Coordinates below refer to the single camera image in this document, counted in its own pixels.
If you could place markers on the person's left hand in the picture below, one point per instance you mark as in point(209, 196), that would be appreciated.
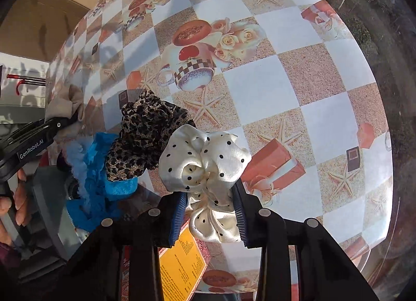
point(20, 190)

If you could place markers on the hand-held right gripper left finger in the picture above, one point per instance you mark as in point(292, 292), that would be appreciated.
point(178, 216)

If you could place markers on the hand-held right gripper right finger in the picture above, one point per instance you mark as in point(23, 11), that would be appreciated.
point(240, 219)

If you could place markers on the red and yellow cardboard box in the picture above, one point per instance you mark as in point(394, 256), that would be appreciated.
point(182, 265)

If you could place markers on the leopard print scrunchie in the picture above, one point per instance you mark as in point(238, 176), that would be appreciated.
point(146, 132)

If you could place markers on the blue disposable shoe cover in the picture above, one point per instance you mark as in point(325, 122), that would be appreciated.
point(94, 171)

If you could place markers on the beige scrunchie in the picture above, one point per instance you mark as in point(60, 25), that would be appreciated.
point(70, 102)

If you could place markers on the light blue fluffy scrunchie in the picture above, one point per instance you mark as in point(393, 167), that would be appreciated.
point(75, 154)

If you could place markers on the white panel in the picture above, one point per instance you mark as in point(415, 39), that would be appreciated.
point(29, 63)

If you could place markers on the white polka dot scrunchie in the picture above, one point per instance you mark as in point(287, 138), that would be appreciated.
point(208, 158)

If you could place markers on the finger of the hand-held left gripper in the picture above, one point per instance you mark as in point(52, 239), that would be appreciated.
point(60, 124)

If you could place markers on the printed checkered tablecloth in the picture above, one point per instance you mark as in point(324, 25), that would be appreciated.
point(260, 93)

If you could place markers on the grey-green storage box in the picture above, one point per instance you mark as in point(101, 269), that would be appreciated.
point(48, 197)

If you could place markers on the red hook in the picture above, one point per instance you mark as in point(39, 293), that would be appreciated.
point(26, 79)

